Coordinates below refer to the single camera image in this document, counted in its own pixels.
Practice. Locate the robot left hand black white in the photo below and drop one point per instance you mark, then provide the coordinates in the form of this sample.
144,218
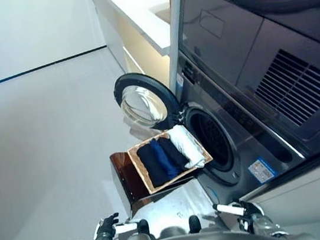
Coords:
105,229

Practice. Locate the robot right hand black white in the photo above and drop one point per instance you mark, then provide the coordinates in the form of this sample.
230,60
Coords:
250,211

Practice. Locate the black garment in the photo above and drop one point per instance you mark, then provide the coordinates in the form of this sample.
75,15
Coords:
153,165
173,154

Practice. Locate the white towel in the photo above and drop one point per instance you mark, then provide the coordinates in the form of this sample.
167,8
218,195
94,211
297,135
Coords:
189,148

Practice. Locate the blue garment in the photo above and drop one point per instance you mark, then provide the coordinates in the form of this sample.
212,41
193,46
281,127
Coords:
164,158

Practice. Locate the robot right arm silver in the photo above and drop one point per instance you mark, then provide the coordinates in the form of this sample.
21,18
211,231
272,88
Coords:
268,230

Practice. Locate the dark grey washing machine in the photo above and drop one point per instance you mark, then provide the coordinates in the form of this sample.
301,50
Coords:
241,150
255,38

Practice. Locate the round glass washing machine door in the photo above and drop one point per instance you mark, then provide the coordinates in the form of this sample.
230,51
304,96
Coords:
143,83

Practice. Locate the robot left leg silver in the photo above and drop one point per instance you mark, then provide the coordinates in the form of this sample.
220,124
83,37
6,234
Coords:
138,239

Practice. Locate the robot leg silver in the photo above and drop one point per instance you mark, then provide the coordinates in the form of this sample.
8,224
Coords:
190,226
138,239

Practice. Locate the brown glossy wooden stool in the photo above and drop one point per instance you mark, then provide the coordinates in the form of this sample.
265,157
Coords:
123,176

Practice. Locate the robot right leg silver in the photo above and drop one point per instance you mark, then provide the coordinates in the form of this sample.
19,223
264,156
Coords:
190,226

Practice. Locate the large wicker laundry basket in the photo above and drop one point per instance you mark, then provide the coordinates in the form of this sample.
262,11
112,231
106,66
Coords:
138,165

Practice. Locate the white vertical side panel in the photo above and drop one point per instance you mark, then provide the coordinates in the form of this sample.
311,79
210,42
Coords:
173,34

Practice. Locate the white counter cabinet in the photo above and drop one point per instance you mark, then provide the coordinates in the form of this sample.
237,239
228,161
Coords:
129,26

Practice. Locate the white appliance enclosure base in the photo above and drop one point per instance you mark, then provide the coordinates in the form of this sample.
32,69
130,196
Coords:
307,194

